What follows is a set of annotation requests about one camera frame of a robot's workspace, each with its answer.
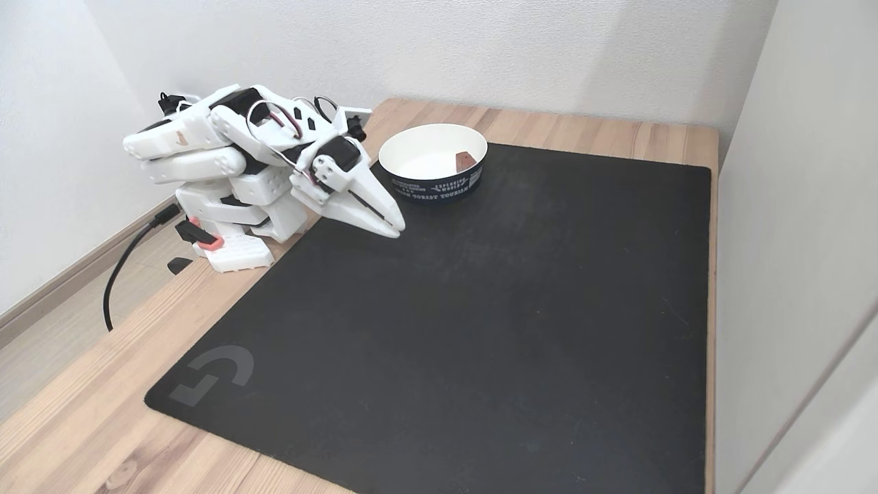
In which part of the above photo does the black power cable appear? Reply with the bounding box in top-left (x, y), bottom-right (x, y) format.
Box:
top-left (102, 202), bottom-right (182, 333)

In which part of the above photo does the pale grey cabinet panel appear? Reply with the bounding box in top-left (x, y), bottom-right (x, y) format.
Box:
top-left (713, 0), bottom-right (878, 494)

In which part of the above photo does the red and white servo wire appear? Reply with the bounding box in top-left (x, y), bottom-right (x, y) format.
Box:
top-left (247, 99), bottom-right (304, 148)

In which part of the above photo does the black mouse mat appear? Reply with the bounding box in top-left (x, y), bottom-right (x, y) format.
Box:
top-left (144, 142), bottom-right (712, 494)

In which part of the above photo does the black power adapter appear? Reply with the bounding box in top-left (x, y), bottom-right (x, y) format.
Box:
top-left (158, 91), bottom-right (194, 116)

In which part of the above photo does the white paper bowl navy band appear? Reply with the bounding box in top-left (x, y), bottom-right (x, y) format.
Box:
top-left (378, 123), bottom-right (489, 203)

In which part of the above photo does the wooden baseboard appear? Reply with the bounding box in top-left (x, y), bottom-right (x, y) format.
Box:
top-left (0, 196), bottom-right (180, 347)

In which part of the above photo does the black and orange table clamp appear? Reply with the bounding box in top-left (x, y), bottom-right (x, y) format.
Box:
top-left (167, 216), bottom-right (224, 275)

